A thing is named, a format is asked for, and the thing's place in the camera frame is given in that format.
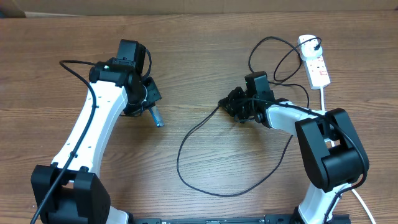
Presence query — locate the black smartphone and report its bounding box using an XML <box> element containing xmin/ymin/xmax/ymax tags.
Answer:
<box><xmin>149</xmin><ymin>105</ymin><xmax>165</xmax><ymax>128</ymax></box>

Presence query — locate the black charger cable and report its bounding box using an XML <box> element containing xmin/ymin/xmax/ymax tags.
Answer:
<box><xmin>176</xmin><ymin>35</ymin><xmax>323</xmax><ymax>198</ymax></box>

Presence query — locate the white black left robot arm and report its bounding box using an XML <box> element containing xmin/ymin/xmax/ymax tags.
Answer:
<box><xmin>30</xmin><ymin>39</ymin><xmax>164</xmax><ymax>223</ymax></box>

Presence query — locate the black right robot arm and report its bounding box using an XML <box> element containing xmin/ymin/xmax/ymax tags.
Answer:
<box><xmin>218</xmin><ymin>72</ymin><xmax>369</xmax><ymax>223</ymax></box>

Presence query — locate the white charger plug adapter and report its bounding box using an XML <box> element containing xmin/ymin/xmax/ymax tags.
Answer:
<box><xmin>297</xmin><ymin>34</ymin><xmax>323</xmax><ymax>61</ymax></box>

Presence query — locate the white power strip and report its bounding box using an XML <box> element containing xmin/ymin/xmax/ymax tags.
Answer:
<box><xmin>304</xmin><ymin>56</ymin><xmax>331</xmax><ymax>90</ymax></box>

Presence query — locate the brown cardboard backdrop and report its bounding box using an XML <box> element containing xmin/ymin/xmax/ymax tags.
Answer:
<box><xmin>1</xmin><ymin>0</ymin><xmax>397</xmax><ymax>17</ymax></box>

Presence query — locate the white power strip cord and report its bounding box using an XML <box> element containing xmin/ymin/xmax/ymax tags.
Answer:
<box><xmin>319</xmin><ymin>86</ymin><xmax>377</xmax><ymax>224</ymax></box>

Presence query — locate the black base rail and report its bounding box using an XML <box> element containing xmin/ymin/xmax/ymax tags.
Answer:
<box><xmin>124</xmin><ymin>211</ymin><xmax>352</xmax><ymax>224</ymax></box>

